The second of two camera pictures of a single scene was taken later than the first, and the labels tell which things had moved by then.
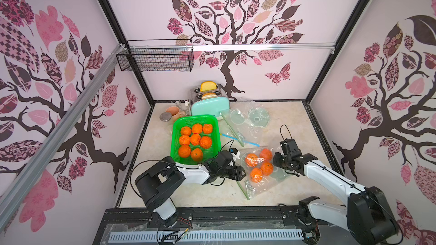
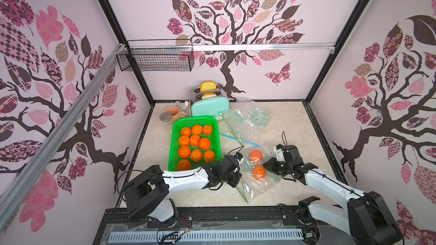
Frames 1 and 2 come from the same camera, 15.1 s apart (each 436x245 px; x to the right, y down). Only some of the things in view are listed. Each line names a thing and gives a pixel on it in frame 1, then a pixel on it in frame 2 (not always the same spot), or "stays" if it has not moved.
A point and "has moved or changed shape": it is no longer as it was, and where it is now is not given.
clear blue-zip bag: x=239 y=139 has moved or changed shape
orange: x=205 y=142 stays
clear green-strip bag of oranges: x=260 y=173 stays
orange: x=197 y=155 stays
